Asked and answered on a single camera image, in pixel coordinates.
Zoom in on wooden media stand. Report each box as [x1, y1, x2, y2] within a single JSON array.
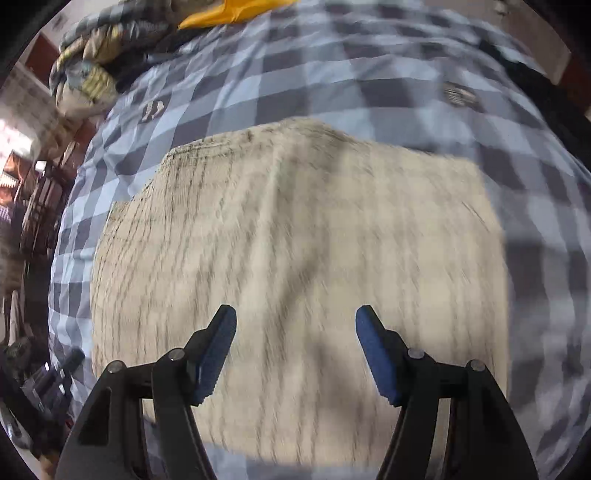
[[18, 171, 70, 259]]

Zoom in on blue checkered blanket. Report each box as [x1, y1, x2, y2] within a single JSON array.
[[46, 0, 591, 480]]

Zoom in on yellow bag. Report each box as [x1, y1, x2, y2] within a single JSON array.
[[178, 0, 296, 31]]

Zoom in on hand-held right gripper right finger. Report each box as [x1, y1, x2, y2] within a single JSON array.
[[355, 305, 539, 480]]

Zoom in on pile of bedding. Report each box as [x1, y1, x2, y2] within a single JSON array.
[[48, 18, 153, 118]]

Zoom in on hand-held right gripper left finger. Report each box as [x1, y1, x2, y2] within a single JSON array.
[[55, 305, 238, 480]]

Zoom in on white plaid shirt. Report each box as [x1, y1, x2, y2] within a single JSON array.
[[91, 117, 511, 467]]

